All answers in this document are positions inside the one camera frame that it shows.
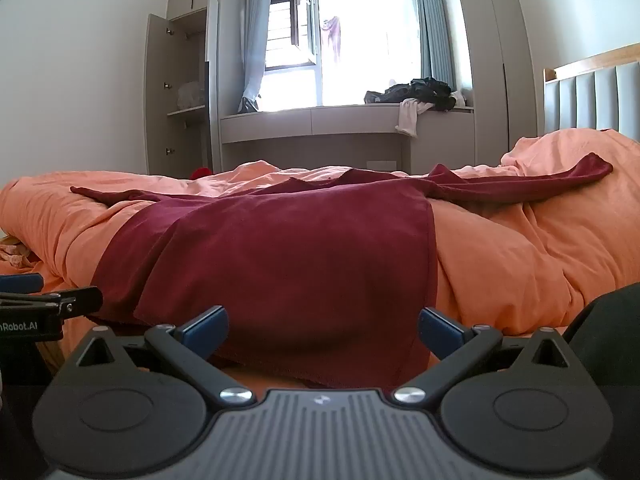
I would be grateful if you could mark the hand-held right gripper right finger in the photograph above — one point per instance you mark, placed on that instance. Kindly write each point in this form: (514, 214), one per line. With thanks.
(442, 332)

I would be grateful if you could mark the open grey wardrobe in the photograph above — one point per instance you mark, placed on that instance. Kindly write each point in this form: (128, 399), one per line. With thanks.
(185, 95)

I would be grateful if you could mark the light blue curtain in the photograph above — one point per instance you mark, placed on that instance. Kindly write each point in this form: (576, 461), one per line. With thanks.
(434, 20)
(255, 40)

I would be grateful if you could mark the pink hanging garment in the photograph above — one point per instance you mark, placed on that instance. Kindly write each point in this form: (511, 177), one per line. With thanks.
(334, 35)

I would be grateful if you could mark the grey padded bed headboard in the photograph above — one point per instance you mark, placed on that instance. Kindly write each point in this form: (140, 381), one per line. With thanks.
(595, 95)

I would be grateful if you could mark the window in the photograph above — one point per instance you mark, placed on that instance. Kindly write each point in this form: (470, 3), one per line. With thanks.
(345, 45)

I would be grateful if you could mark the white cloth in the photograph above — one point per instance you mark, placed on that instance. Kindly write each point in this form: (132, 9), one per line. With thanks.
(409, 117)

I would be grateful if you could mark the dark red garment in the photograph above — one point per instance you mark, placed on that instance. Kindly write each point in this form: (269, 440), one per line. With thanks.
(280, 260)

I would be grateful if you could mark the white bundle on wardrobe shelf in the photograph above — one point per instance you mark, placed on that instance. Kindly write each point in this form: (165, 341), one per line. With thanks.
(192, 94)

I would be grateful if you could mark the red cloth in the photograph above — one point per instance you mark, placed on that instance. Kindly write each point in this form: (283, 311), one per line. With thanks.
(200, 173)

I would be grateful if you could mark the orange blanket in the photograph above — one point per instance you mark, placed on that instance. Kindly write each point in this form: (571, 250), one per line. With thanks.
(510, 260)

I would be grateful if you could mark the small patterned cloth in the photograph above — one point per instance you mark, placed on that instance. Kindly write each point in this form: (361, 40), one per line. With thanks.
(14, 252)

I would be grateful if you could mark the tall grey closed wardrobe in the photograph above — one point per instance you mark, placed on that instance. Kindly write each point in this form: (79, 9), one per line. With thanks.
(495, 60)

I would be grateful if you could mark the dark cloth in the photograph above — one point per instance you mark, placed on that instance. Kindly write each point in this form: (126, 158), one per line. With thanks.
(610, 330)

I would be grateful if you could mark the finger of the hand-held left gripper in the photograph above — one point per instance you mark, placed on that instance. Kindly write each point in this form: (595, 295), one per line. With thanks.
(20, 283)
(60, 300)

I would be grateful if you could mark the pile of black clothes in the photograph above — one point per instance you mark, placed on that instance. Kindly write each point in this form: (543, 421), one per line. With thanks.
(415, 92)

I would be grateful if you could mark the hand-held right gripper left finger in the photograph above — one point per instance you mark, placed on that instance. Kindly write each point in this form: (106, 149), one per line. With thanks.
(205, 327)

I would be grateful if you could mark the grey window seat cabinet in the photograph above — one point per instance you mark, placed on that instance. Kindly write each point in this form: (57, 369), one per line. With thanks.
(320, 135)

